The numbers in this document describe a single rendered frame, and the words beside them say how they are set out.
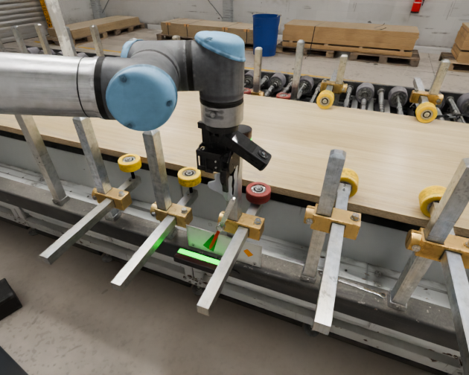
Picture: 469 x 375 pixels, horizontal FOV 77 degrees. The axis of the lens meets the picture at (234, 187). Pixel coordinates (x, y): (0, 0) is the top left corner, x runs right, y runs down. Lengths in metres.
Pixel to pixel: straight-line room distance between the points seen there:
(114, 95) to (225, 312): 1.43
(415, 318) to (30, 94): 1.00
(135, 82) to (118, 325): 1.49
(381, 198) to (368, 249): 0.22
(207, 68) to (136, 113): 0.18
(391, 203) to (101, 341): 1.44
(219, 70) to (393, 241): 0.81
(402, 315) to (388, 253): 0.24
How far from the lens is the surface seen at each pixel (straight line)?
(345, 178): 0.93
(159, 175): 0.92
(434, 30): 7.90
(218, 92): 0.58
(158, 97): 0.44
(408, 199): 1.06
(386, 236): 1.11
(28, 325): 1.98
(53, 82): 0.49
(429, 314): 1.05
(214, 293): 0.74
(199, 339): 1.66
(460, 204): 0.77
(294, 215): 1.10
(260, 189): 0.95
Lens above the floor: 1.48
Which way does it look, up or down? 37 degrees down
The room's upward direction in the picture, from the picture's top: straight up
